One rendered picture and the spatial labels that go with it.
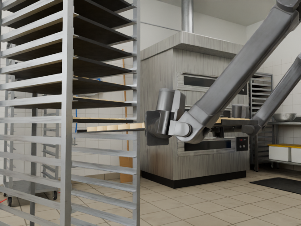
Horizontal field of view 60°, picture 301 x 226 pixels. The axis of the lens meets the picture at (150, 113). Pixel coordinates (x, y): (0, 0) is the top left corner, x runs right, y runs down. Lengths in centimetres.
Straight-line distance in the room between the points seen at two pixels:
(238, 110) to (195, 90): 246
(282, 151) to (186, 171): 191
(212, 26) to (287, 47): 147
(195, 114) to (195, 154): 303
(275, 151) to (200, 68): 206
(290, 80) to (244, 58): 53
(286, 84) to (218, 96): 56
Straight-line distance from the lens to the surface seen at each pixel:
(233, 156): 420
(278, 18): 66
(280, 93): 115
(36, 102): 132
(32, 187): 178
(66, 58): 111
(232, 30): 605
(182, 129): 61
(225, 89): 62
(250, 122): 100
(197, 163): 371
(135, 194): 145
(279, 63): 575
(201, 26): 543
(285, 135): 559
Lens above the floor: 85
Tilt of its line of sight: 2 degrees up
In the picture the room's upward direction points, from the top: straight up
